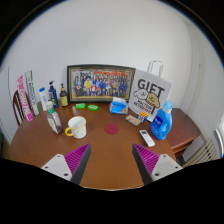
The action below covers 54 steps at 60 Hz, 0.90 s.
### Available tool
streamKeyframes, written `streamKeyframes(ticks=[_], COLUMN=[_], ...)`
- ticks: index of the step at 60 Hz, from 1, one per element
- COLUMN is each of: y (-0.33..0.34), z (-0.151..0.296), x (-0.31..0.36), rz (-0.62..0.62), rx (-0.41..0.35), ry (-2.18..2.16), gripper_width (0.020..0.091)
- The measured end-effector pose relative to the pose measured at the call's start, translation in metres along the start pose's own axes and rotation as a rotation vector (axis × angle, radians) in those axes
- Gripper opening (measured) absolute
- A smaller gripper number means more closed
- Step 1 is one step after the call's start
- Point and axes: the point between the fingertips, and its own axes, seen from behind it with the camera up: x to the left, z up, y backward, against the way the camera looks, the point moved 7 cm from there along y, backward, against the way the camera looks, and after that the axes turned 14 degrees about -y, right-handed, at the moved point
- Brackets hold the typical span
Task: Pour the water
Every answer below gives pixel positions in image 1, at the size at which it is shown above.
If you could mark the dark blue pump bottle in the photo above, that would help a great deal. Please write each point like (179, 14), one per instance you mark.
(53, 96)

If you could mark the small patterned pouch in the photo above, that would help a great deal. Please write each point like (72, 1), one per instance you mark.
(133, 120)

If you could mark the white bottle blue cap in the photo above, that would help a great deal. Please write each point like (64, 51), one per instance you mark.
(44, 100)

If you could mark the small green packet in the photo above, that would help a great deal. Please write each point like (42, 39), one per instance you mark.
(80, 106)
(93, 107)

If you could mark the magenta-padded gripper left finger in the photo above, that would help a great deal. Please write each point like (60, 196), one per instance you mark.
(75, 160)

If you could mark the dark wooden chair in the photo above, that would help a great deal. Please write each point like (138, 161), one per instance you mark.
(18, 108)

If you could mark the flat round red coaster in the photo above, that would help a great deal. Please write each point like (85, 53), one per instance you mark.
(111, 129)

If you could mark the white mug yellow rim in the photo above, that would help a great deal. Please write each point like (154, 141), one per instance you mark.
(78, 128)

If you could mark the clear plastic bottle green label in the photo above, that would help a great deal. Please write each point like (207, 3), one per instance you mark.
(54, 121)

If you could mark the pink and white tube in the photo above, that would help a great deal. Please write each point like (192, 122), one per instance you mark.
(25, 100)

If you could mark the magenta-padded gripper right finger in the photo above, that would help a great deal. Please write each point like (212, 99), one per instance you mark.
(148, 160)

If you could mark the white printed paper gift bag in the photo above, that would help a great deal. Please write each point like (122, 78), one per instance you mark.
(150, 91)

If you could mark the white radiator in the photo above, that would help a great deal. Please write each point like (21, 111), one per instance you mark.
(200, 153)

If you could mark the dark amber pump bottle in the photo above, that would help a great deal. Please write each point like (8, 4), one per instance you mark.
(64, 99)

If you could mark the dark wooden side table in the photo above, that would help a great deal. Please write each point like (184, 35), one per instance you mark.
(183, 128)

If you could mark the framed group picture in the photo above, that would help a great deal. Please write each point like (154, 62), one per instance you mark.
(100, 83)

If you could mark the white remote control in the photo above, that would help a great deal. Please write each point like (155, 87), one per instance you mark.
(147, 138)

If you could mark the blue tissue pack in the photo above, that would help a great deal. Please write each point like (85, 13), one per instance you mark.
(119, 106)

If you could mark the colourful puzzle cube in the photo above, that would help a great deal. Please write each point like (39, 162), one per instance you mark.
(143, 116)

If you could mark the blue detergent bottle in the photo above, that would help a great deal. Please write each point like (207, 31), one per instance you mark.
(161, 125)

